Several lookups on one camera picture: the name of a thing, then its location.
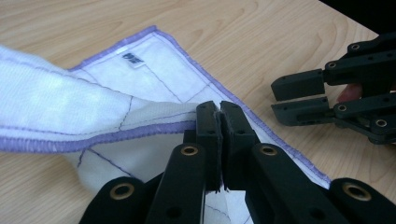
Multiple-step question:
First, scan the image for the white cloth with purple edge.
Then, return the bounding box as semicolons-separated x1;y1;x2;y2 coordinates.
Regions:
0;24;332;224

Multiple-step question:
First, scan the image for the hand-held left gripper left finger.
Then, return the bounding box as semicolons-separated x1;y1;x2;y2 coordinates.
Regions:
182;100;224;192

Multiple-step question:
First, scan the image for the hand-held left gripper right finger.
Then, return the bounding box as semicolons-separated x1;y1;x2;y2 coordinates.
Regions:
219;100;262;191

